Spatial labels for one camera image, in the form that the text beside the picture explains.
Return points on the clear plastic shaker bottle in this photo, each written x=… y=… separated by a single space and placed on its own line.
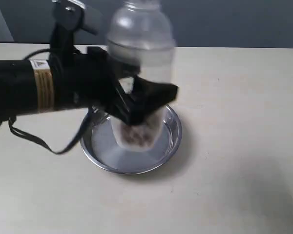
x=140 y=29

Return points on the round steel tray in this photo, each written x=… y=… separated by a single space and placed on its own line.
x=102 y=148

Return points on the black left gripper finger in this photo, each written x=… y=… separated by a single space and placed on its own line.
x=122 y=64
x=146 y=98

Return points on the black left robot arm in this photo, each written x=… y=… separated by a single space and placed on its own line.
x=25 y=90

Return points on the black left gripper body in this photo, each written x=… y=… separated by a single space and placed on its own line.
x=85 y=81

